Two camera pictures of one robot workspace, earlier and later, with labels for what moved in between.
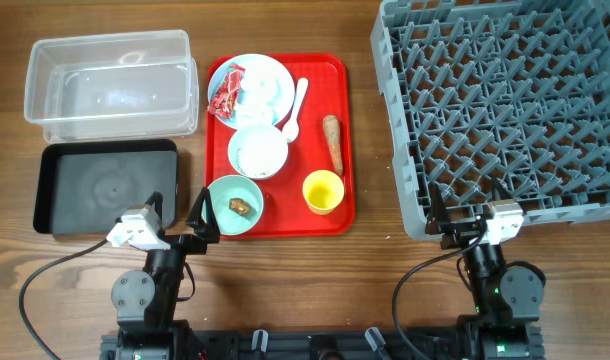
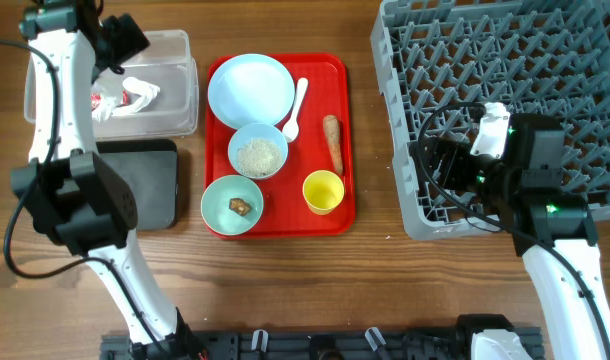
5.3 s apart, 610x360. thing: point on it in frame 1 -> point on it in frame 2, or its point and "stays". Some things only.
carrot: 331,131 stays
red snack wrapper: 226,97 -> 96,98
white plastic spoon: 291,128 stays
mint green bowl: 237,204 stays
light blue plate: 266,94 stays
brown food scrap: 240,206 stays
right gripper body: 459,235 -> 463,171
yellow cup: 322,190 stays
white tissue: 259,98 -> 109,106
